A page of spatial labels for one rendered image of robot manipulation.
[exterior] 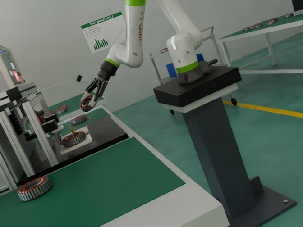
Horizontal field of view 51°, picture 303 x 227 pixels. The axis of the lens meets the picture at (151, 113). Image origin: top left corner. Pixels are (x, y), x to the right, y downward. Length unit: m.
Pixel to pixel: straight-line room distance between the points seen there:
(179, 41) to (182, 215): 1.14
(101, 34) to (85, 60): 0.62
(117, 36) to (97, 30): 0.42
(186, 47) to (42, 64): 5.39
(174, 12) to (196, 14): 5.71
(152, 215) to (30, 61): 6.30
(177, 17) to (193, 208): 1.32
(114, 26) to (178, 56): 5.36
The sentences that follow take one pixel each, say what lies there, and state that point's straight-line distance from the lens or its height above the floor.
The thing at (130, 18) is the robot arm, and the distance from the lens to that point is 1.78.
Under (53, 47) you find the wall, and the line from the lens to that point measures 6.88.
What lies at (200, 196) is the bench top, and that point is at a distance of 0.72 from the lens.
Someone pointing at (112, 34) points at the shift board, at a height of 1.53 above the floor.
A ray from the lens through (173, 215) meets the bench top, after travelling 0.69.
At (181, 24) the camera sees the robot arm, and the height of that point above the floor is 1.12.
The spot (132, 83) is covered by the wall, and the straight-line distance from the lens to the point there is 6.99.
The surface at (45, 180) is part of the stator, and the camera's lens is 1.18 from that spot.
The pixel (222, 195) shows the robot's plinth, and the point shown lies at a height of 0.16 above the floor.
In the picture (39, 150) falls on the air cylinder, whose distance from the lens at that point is 1.53.
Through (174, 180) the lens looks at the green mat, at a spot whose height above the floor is 0.75.
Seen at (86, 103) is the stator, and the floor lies 0.89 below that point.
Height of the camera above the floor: 1.09
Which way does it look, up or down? 12 degrees down
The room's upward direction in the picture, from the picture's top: 21 degrees counter-clockwise
